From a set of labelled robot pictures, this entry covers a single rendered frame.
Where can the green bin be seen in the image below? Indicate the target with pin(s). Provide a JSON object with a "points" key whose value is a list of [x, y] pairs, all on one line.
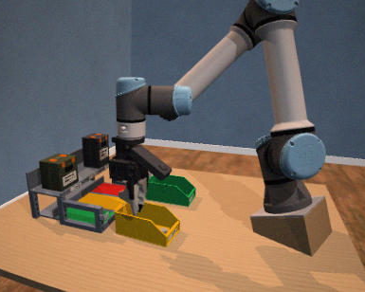
{"points": [[176, 190]]}

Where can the grey metal shelf rack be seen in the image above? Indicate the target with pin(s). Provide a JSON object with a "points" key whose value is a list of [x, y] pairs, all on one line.
{"points": [[104, 196]]}

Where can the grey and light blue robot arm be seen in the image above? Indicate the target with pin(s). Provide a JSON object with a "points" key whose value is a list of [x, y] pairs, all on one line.
{"points": [[294, 154]]}

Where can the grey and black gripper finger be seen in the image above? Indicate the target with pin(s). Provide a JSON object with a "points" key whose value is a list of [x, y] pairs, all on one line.
{"points": [[142, 189], [130, 193]]}

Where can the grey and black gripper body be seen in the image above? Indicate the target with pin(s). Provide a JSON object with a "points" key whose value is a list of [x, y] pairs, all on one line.
{"points": [[123, 165]]}

